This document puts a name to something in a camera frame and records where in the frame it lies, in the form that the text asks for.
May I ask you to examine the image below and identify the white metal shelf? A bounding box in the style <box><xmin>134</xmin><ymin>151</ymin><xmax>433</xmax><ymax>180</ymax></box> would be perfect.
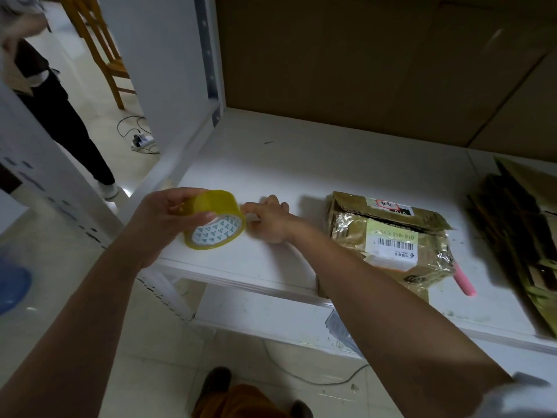
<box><xmin>0</xmin><ymin>0</ymin><xmax>557</xmax><ymax>397</ymax></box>

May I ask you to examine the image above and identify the person's left forearm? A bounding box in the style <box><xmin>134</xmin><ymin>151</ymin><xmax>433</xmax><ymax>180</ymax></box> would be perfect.
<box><xmin>0</xmin><ymin>242</ymin><xmax>144</xmax><ymax>418</ymax></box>

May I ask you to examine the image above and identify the blue round object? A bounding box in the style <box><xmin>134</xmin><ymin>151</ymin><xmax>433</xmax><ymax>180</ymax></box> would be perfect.
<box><xmin>0</xmin><ymin>255</ymin><xmax>35</xmax><ymax>316</ymax></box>

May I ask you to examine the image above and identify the person's left leg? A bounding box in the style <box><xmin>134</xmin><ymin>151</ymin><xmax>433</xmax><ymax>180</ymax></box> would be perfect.
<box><xmin>190</xmin><ymin>366</ymin><xmax>290</xmax><ymax>418</ymax></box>

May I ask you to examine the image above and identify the person's left hand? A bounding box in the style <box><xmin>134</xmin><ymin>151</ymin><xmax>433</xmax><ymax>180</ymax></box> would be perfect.
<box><xmin>121</xmin><ymin>186</ymin><xmax>219</xmax><ymax>269</ymax></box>

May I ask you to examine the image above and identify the barcode label cardboard box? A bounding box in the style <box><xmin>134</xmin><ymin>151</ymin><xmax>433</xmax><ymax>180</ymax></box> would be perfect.
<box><xmin>325</xmin><ymin>190</ymin><xmax>456</xmax><ymax>302</ymax></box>

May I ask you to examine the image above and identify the person's right forearm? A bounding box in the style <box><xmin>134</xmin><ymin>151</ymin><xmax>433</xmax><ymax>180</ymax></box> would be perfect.
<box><xmin>284</xmin><ymin>215</ymin><xmax>515</xmax><ymax>418</ymax></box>

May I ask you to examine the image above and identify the person's right leg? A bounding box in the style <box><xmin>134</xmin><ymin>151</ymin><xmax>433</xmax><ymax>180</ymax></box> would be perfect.
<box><xmin>289</xmin><ymin>399</ymin><xmax>315</xmax><ymax>418</ymax></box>

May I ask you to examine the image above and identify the pink utility knife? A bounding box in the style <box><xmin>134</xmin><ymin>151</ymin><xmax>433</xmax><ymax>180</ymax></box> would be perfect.
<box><xmin>450</xmin><ymin>260</ymin><xmax>479</xmax><ymax>298</ymax></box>

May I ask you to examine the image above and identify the wooden chair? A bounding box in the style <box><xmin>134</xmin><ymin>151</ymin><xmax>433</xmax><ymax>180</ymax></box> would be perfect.
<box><xmin>60</xmin><ymin>0</ymin><xmax>139</xmax><ymax>110</ymax></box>

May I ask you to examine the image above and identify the white power strip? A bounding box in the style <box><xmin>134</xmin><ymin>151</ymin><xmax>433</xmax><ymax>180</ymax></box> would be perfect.
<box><xmin>129</xmin><ymin>129</ymin><xmax>158</xmax><ymax>154</ymax></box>

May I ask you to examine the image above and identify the yellow tape roll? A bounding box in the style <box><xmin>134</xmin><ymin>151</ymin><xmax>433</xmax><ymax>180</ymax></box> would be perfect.
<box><xmin>180</xmin><ymin>189</ymin><xmax>248</xmax><ymax>251</ymax></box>

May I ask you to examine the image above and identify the person's leg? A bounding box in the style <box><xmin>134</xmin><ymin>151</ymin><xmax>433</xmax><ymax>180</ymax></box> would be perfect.
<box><xmin>0</xmin><ymin>38</ymin><xmax>122</xmax><ymax>202</ymax></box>
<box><xmin>190</xmin><ymin>366</ymin><xmax>290</xmax><ymax>418</ymax></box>
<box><xmin>289</xmin><ymin>399</ymin><xmax>315</xmax><ymax>418</ymax></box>

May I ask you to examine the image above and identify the person's right hand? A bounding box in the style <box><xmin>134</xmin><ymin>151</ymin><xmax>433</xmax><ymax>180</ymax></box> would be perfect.
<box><xmin>240</xmin><ymin>194</ymin><xmax>302</xmax><ymax>246</ymax></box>

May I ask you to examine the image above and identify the stack of cardboard boxes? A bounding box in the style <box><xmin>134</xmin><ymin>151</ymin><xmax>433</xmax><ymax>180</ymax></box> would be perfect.
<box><xmin>465</xmin><ymin>156</ymin><xmax>557</xmax><ymax>337</ymax></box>

